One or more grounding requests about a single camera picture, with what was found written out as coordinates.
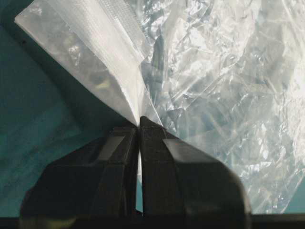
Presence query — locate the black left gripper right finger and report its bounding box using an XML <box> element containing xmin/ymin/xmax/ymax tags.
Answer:
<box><xmin>140</xmin><ymin>116</ymin><xmax>250</xmax><ymax>219</ymax></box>

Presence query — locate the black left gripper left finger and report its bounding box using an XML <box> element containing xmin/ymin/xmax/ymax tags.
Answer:
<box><xmin>20</xmin><ymin>124</ymin><xmax>138</xmax><ymax>219</ymax></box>

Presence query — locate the clear zip bag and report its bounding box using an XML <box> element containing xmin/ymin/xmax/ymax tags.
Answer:
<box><xmin>15</xmin><ymin>0</ymin><xmax>305</xmax><ymax>213</ymax></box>

